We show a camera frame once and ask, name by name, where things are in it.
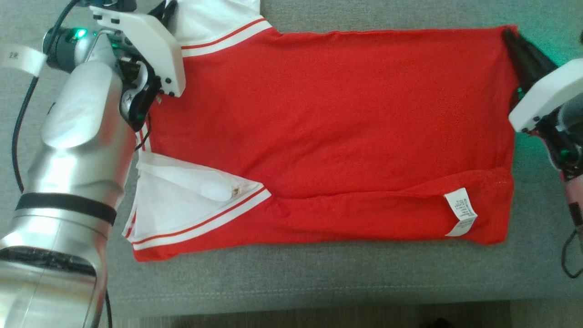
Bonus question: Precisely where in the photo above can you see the red shirt white sleeves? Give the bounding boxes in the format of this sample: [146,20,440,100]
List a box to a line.
[122,0,520,262]

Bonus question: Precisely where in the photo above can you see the white cable label tag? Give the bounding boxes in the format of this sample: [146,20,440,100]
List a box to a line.
[0,43,46,77]

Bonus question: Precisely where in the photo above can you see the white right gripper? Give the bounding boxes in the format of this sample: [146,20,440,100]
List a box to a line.
[502,29,583,133]

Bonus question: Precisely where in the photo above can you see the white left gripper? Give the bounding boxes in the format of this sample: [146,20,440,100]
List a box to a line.
[90,0,186,97]

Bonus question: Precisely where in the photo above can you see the grey sofa ottoman cushion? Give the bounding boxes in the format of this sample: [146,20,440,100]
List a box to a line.
[0,0,583,319]

